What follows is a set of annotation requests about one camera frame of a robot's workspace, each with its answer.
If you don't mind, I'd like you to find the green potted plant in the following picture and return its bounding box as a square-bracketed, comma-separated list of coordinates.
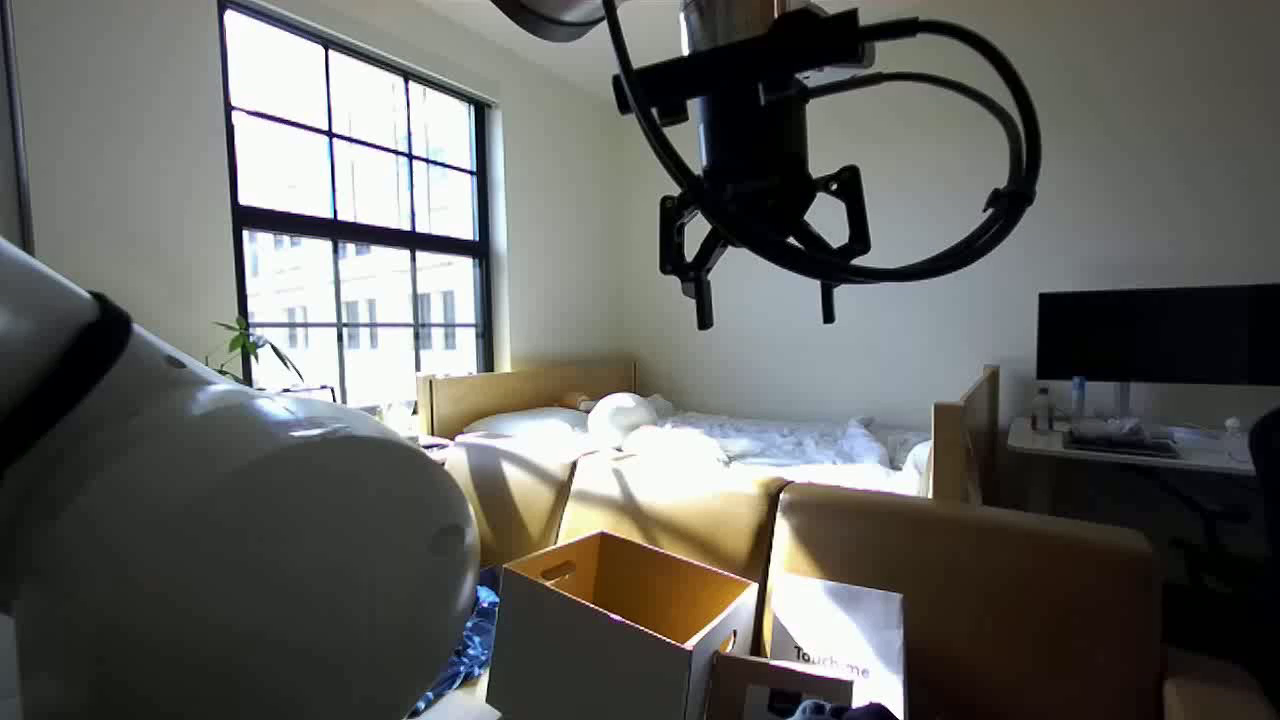
[217, 317, 304, 380]

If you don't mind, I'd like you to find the white desk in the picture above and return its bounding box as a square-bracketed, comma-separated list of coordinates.
[1003, 416, 1256, 477]

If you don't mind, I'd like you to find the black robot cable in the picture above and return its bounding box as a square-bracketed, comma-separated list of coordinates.
[598, 0, 1046, 287]

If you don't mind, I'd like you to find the wooden bed footboard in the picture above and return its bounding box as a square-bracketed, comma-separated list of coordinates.
[932, 364, 1001, 505]

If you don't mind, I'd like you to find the white pillow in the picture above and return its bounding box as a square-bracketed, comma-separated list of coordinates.
[587, 393, 672, 439]

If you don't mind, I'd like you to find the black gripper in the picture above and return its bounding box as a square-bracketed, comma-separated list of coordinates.
[610, 3, 871, 333]

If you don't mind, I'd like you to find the white cardboard box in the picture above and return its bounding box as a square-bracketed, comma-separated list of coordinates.
[488, 530, 758, 720]

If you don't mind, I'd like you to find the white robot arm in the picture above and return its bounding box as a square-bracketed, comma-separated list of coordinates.
[0, 242, 510, 720]

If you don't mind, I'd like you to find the black keyboard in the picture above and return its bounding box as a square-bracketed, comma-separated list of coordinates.
[1064, 429, 1177, 457]

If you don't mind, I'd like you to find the bed with white bedding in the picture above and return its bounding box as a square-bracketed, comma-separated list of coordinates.
[422, 360, 932, 577]

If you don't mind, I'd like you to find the black computer monitor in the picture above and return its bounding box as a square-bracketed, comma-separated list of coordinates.
[1035, 282, 1280, 385]

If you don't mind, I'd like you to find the black framed window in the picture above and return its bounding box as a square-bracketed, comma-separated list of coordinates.
[219, 0, 492, 416]

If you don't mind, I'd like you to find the tan couch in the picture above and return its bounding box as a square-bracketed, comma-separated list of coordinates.
[707, 485, 1164, 720]

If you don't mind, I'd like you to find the blue patterned cloth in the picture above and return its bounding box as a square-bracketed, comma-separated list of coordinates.
[403, 579, 501, 720]

